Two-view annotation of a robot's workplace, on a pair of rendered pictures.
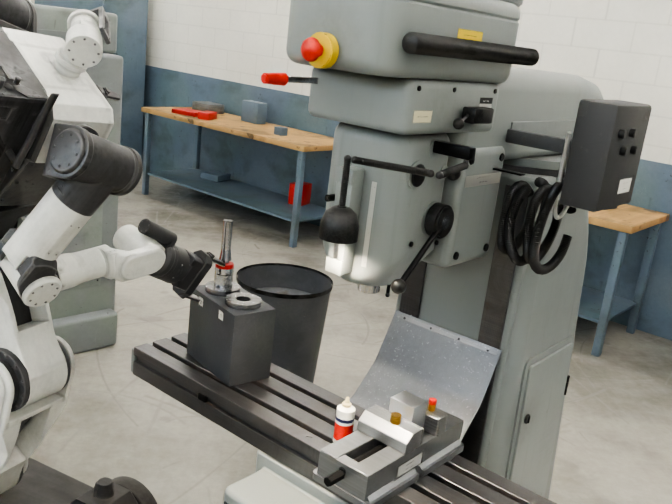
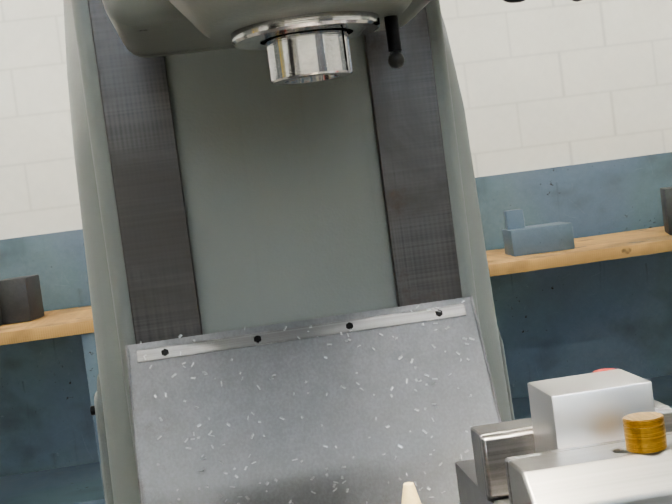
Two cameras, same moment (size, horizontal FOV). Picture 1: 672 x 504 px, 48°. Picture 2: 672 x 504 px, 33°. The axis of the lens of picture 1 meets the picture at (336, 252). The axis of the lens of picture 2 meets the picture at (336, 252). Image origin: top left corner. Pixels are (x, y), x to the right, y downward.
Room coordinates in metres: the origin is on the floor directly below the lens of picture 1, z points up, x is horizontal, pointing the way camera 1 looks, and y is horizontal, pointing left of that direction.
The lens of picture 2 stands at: (1.05, 0.37, 1.21)
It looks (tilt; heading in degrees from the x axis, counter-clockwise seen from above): 3 degrees down; 316
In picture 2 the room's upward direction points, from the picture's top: 7 degrees counter-clockwise
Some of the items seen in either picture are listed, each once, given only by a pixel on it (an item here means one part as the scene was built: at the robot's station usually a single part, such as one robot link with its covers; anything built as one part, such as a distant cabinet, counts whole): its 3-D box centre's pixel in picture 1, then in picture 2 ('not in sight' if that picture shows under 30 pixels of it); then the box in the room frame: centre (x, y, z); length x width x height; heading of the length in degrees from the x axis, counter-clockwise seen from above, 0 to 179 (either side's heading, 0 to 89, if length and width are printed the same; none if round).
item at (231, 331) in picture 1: (229, 329); not in sight; (1.78, 0.24, 1.04); 0.22 x 0.12 x 0.20; 40
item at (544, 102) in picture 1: (509, 109); not in sight; (1.91, -0.39, 1.66); 0.80 x 0.23 x 0.20; 142
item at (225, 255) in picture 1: (226, 241); not in sight; (1.81, 0.28, 1.26); 0.03 x 0.03 x 0.11
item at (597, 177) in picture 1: (608, 154); not in sight; (1.54, -0.53, 1.62); 0.20 x 0.09 x 0.21; 142
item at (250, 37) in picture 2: not in sight; (305, 30); (1.51, -0.08, 1.31); 0.09 x 0.09 x 0.01
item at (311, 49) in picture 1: (313, 49); not in sight; (1.31, 0.08, 1.76); 0.04 x 0.03 x 0.04; 52
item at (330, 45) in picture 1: (322, 50); not in sight; (1.33, 0.06, 1.76); 0.06 x 0.02 x 0.06; 52
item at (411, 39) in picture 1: (476, 50); not in sight; (1.45, -0.21, 1.79); 0.45 x 0.04 x 0.04; 142
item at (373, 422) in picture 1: (390, 428); (630, 486); (1.38, -0.15, 1.03); 0.12 x 0.06 x 0.04; 51
